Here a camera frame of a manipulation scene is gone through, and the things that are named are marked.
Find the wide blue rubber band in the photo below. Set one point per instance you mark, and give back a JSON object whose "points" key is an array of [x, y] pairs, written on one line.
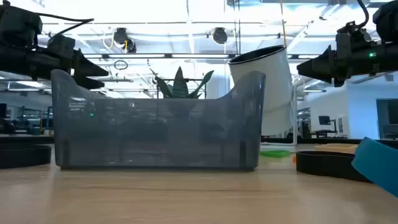
{"points": [[379, 165]]}

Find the white stand post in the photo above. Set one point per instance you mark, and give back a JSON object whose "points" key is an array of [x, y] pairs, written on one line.
{"points": [[294, 124]]}

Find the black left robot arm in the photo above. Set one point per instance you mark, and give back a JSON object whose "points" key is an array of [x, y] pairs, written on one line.
{"points": [[15, 25]]}

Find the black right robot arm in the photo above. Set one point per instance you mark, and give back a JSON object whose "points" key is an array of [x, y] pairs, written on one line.
{"points": [[388, 18]]}

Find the translucent grey plastic bin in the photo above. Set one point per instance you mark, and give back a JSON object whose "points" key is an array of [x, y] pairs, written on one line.
{"points": [[155, 140]]}

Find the background computer monitor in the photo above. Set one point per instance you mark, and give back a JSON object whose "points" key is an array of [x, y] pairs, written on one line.
{"points": [[325, 120]]}

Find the white cylinder with black rim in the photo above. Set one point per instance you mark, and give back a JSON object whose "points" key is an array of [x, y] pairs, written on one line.
{"points": [[270, 93]]}

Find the green rubber band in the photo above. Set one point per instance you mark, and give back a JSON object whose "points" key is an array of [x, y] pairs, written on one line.
{"points": [[275, 154]]}

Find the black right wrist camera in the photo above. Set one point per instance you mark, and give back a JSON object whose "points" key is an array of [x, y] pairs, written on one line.
{"points": [[353, 32]]}

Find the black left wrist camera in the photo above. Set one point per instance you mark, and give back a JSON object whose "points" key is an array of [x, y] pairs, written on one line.
{"points": [[60, 46]]}

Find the orange rubber band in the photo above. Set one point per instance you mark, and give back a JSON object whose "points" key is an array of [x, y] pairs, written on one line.
{"points": [[294, 159]]}

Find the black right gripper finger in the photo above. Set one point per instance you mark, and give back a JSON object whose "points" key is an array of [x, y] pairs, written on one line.
{"points": [[320, 67]]}

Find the green snake plant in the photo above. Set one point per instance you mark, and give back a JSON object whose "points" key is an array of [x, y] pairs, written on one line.
{"points": [[179, 84]]}

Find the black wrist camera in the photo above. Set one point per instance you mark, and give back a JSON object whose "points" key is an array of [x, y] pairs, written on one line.
{"points": [[60, 46], [353, 32]]}

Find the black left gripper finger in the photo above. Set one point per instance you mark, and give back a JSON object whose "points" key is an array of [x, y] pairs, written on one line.
{"points": [[88, 83], [88, 67]]}

